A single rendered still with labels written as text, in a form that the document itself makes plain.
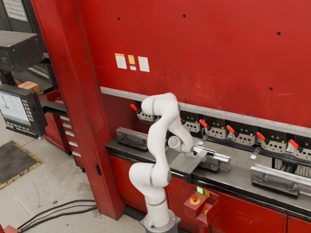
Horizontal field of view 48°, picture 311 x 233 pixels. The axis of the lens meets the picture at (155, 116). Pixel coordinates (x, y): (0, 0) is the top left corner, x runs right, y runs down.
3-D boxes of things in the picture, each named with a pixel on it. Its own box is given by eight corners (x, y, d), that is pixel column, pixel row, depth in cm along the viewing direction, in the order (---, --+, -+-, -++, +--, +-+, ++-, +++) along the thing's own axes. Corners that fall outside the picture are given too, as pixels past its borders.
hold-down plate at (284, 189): (251, 185, 242) (251, 181, 241) (254, 180, 246) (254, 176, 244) (296, 199, 226) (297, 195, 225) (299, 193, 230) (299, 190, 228)
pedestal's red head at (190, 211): (184, 215, 255) (182, 198, 246) (197, 202, 265) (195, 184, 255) (207, 228, 243) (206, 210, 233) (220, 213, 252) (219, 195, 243)
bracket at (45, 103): (26, 119, 313) (23, 112, 309) (46, 106, 329) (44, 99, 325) (56, 128, 291) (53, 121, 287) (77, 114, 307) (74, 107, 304)
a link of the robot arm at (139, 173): (162, 207, 194) (156, 174, 182) (131, 202, 201) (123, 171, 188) (168, 192, 204) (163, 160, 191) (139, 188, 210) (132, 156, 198)
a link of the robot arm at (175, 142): (189, 142, 241) (178, 138, 246) (182, 137, 230) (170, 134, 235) (185, 154, 239) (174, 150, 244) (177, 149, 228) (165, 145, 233)
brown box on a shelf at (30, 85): (11, 96, 397) (7, 86, 391) (32, 87, 411) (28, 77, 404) (22, 103, 377) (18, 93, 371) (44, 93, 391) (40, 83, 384)
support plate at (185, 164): (168, 167, 252) (168, 166, 252) (186, 147, 270) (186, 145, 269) (190, 174, 243) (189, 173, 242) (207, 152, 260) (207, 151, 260)
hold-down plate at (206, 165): (181, 163, 272) (180, 160, 271) (184, 159, 276) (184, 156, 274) (216, 174, 256) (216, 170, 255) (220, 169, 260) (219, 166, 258)
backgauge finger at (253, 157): (244, 158, 250) (244, 153, 247) (257, 138, 267) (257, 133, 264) (260, 163, 243) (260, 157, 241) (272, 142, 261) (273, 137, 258)
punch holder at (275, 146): (261, 148, 227) (261, 127, 218) (265, 141, 232) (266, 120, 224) (284, 154, 219) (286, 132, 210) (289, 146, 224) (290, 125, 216)
